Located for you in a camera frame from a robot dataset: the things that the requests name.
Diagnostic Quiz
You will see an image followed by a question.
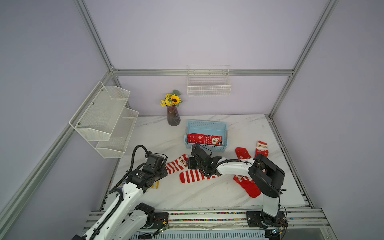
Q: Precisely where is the red snowflake bear sock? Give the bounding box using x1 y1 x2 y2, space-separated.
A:
187 134 223 146

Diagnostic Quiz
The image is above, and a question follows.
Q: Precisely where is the red white striped santa sock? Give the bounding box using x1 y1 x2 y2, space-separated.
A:
166 154 189 175

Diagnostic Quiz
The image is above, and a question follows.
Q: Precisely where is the red santa face sock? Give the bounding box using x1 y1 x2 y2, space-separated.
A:
255 141 269 158

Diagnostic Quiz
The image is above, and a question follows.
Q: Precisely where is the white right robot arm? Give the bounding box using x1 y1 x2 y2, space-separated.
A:
187 144 285 227

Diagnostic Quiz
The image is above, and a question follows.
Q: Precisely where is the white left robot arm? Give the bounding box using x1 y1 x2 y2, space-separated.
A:
73 145 168 240

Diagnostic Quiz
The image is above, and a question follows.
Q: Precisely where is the yellow blue sock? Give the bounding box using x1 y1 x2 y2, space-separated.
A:
151 181 159 189

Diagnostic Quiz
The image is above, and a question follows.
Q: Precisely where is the light blue plastic basket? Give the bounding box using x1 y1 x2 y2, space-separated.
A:
184 120 228 152

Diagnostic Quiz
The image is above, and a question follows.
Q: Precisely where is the white mesh lower shelf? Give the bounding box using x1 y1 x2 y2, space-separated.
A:
96 108 139 159

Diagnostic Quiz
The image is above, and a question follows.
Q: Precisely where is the white mesh shelf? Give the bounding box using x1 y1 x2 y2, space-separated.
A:
69 82 130 142
96 108 139 159

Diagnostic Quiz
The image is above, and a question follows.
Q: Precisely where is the dark glass vase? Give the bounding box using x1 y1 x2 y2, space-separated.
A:
167 106 181 127

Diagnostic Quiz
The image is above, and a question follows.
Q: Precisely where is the yellow sunflower bouquet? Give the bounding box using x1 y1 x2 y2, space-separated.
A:
160 90 183 107

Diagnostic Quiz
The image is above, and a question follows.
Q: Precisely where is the white mesh upper shelf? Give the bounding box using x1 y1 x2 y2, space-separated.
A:
69 82 130 142

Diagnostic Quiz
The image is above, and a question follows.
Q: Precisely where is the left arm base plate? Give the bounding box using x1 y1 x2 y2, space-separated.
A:
135 203 170 229

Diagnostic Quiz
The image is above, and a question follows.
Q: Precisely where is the white wire wall basket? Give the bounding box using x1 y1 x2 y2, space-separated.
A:
187 65 232 97

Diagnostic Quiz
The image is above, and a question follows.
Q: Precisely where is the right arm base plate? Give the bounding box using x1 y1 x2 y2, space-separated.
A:
246 211 288 229

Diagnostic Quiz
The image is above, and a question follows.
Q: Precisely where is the aluminium front rail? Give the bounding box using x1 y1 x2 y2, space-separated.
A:
80 208 338 240

